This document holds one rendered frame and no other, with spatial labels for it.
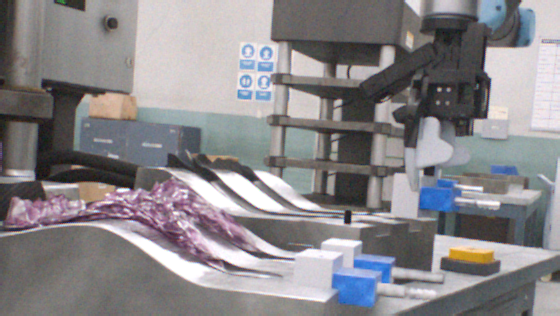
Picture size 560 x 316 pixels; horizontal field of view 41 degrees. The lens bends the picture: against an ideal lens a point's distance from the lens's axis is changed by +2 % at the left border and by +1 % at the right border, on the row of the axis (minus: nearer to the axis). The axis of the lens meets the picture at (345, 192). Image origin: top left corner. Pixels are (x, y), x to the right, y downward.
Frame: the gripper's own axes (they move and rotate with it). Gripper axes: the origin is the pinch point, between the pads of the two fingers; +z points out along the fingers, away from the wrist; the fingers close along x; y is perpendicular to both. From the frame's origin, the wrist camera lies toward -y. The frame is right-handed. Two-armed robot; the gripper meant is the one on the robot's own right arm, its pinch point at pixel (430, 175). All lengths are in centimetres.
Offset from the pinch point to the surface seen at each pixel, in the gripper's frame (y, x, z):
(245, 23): -389, 551, -134
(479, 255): 17.4, -26.2, 11.9
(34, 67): -63, -44, -14
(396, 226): 11, -50, 6
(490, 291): 19.8, -26.6, 17.4
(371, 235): 10, -58, 7
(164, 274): 5, -93, 9
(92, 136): -527, 483, 1
